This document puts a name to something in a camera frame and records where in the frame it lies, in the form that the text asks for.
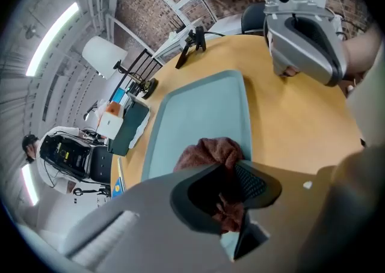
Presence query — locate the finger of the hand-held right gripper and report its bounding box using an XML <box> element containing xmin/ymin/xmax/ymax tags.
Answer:
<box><xmin>290</xmin><ymin>17</ymin><xmax>348</xmax><ymax>86</ymax></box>
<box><xmin>266</xmin><ymin>17</ymin><xmax>334</xmax><ymax>86</ymax></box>

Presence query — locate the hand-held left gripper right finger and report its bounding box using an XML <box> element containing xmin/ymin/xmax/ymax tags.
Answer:
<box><xmin>234</xmin><ymin>160</ymin><xmax>347</xmax><ymax>273</ymax></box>

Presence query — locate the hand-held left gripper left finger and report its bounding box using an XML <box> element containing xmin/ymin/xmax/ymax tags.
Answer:
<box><xmin>64</xmin><ymin>163</ymin><xmax>235</xmax><ymax>273</ymax></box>

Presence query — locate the brown cloth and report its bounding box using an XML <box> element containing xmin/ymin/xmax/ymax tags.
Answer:
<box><xmin>173</xmin><ymin>137</ymin><xmax>245</xmax><ymax>235</ymax></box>

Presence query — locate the grey-green tray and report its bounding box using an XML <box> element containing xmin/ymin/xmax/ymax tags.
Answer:
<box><xmin>141</xmin><ymin>69</ymin><xmax>253</xmax><ymax>262</ymax></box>

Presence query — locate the person's right forearm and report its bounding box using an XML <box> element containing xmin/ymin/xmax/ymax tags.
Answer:
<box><xmin>342</xmin><ymin>23</ymin><xmax>384</xmax><ymax>82</ymax></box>

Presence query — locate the person's right hand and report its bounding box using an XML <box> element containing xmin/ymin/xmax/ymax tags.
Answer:
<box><xmin>275</xmin><ymin>66</ymin><xmax>301</xmax><ymax>78</ymax></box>

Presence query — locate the dark grey plastic chair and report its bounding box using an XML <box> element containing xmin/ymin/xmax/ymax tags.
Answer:
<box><xmin>241</xmin><ymin>2</ymin><xmax>267</xmax><ymax>35</ymax></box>

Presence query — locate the long thin ruler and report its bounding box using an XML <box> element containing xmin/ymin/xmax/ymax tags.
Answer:
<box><xmin>117</xmin><ymin>157</ymin><xmax>127</xmax><ymax>191</ymax></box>

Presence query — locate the white desk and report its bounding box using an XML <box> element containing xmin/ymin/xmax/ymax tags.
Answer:
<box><xmin>207</xmin><ymin>13</ymin><xmax>246</xmax><ymax>37</ymax></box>

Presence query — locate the person's white shirt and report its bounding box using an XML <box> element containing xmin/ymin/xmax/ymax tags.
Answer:
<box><xmin>345</xmin><ymin>43</ymin><xmax>385</xmax><ymax>149</ymax></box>

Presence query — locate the black plastic chair with holes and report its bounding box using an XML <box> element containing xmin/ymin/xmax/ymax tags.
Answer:
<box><xmin>89</xmin><ymin>144</ymin><xmax>112</xmax><ymax>185</ymax></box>

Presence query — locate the black webcam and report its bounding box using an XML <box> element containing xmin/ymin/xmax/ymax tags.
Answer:
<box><xmin>186</xmin><ymin>26</ymin><xmax>207</xmax><ymax>52</ymax></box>

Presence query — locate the dark green box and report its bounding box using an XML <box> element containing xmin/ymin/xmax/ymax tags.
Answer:
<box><xmin>107</xmin><ymin>99</ymin><xmax>150</xmax><ymax>157</ymax></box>

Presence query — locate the white and orange box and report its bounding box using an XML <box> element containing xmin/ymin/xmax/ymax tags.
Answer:
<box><xmin>96</xmin><ymin>100</ymin><xmax>125</xmax><ymax>140</ymax></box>

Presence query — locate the ceiling light tube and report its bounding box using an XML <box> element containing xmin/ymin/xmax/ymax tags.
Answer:
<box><xmin>25</xmin><ymin>2</ymin><xmax>79</xmax><ymax>77</ymax></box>
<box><xmin>20</xmin><ymin>163</ymin><xmax>39</xmax><ymax>206</ymax></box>

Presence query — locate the black dome desk lamp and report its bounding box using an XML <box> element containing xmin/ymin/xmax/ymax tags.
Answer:
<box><xmin>82</xmin><ymin>102</ymin><xmax>99</xmax><ymax>122</ymax></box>

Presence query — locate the white tissue tuft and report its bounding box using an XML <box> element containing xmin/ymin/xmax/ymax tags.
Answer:
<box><xmin>95</xmin><ymin>99</ymin><xmax>111</xmax><ymax>116</ymax></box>

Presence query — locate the blue-screen monitor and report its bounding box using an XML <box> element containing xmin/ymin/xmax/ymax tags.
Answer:
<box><xmin>109</xmin><ymin>87</ymin><xmax>133</xmax><ymax>107</ymax></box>

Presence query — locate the black metal rack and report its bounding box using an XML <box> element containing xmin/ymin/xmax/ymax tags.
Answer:
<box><xmin>122</xmin><ymin>48</ymin><xmax>160</xmax><ymax>86</ymax></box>

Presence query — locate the table lamp with white shade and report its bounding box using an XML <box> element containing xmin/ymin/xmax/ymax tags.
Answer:
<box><xmin>81</xmin><ymin>35</ymin><xmax>159</xmax><ymax>100</ymax></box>

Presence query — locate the blue-handled tool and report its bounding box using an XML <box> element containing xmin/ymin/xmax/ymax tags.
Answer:
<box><xmin>111</xmin><ymin>175</ymin><xmax>126</xmax><ymax>199</ymax></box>

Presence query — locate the black ring-topped stand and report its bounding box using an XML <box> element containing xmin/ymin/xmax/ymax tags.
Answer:
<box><xmin>73</xmin><ymin>186</ymin><xmax>112</xmax><ymax>198</ymax></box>

